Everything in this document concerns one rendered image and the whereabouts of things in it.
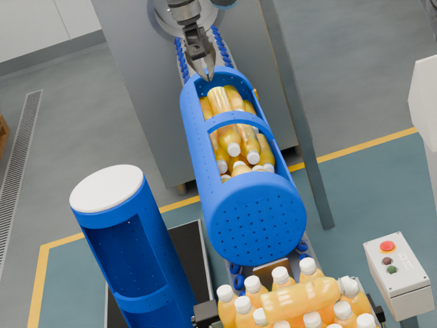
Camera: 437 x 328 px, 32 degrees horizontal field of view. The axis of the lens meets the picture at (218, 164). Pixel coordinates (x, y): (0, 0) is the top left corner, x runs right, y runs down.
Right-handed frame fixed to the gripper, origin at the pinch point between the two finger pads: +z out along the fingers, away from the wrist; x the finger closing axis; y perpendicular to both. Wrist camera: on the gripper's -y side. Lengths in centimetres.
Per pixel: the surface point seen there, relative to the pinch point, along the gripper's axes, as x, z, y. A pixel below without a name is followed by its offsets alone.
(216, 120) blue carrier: 1.9, 17.4, 6.0
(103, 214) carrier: 49, 39, 10
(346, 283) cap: -15, 25, -79
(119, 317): 74, 126, 63
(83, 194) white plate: 55, 37, 24
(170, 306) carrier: 46, 108, 37
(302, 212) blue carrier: -13, 32, -37
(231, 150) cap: 0.3, 23.9, -3.9
